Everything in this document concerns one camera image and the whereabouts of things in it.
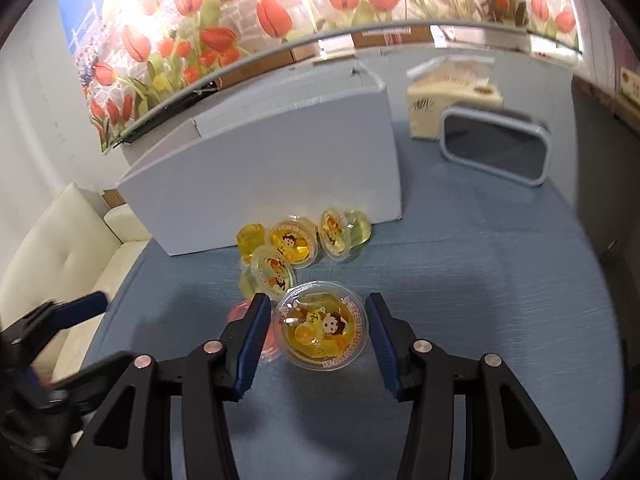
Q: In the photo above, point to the yellow jelly cup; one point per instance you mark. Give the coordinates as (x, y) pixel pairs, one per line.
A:
(251, 239)
(325, 327)
(345, 232)
(295, 240)
(274, 272)

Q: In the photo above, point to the wooden shelf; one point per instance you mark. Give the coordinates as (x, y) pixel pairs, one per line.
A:
(600, 92)

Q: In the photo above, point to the tulip wall poster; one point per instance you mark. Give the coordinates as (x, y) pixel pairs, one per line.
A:
(250, 25)

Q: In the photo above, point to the black digital clock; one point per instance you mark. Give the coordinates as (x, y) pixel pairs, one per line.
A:
(495, 145)

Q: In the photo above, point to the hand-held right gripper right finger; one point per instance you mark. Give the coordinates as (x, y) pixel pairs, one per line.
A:
(385, 350)

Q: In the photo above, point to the white cardboard box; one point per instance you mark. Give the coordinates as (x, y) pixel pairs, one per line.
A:
(280, 160)

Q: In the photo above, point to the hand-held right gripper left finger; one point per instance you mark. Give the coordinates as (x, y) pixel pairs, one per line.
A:
(250, 350)

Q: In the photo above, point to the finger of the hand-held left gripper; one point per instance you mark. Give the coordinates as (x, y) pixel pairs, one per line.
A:
(75, 310)
(95, 380)

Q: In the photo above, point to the blue tablecloth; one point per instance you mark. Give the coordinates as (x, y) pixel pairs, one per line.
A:
(475, 285)

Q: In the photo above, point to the white sofa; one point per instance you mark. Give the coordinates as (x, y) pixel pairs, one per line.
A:
(60, 245)

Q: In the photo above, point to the red jelly cup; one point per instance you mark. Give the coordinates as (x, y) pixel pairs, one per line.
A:
(240, 312)

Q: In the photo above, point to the yellow tissue box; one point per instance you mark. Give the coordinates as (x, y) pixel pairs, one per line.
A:
(450, 100)

